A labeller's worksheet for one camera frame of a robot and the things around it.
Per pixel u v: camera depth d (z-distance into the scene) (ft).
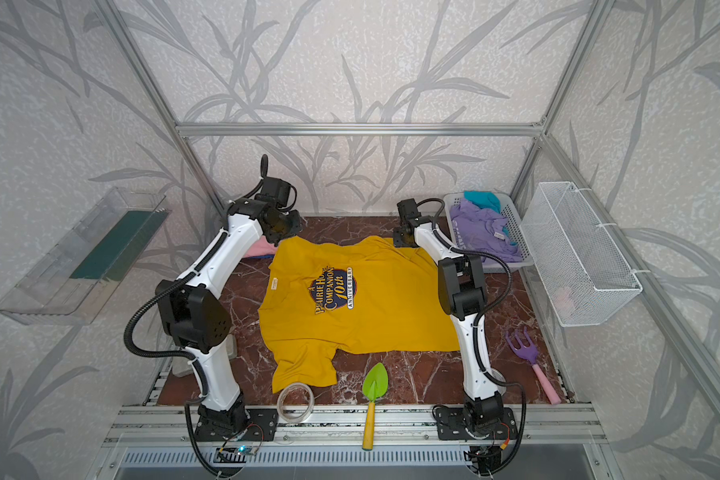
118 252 2.08
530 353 2.82
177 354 1.71
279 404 2.48
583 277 2.00
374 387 2.56
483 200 3.71
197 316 1.62
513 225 3.55
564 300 2.42
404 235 2.65
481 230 3.67
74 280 2.11
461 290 2.03
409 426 2.47
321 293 3.24
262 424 2.40
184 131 3.08
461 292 2.04
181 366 2.64
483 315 2.03
